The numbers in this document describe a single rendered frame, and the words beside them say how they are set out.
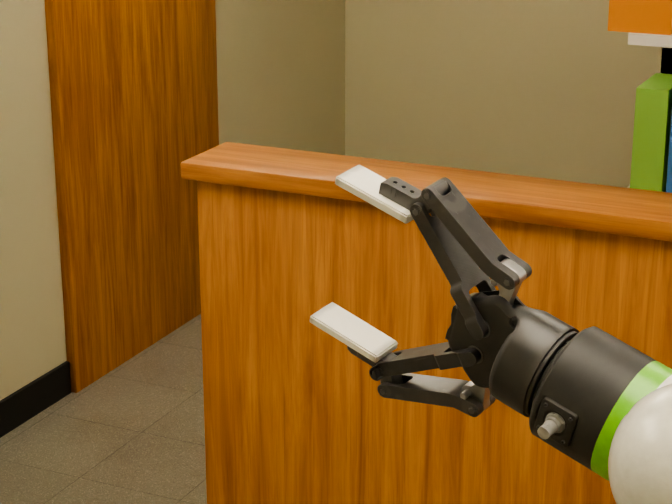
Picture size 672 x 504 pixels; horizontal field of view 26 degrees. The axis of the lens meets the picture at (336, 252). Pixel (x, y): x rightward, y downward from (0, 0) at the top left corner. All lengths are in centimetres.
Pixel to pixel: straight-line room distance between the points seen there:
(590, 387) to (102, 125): 341
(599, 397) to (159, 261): 375
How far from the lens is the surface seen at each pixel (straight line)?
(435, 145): 585
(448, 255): 108
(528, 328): 107
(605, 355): 105
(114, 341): 456
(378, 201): 110
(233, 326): 252
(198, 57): 481
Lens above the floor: 176
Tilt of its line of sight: 18 degrees down
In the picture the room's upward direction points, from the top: straight up
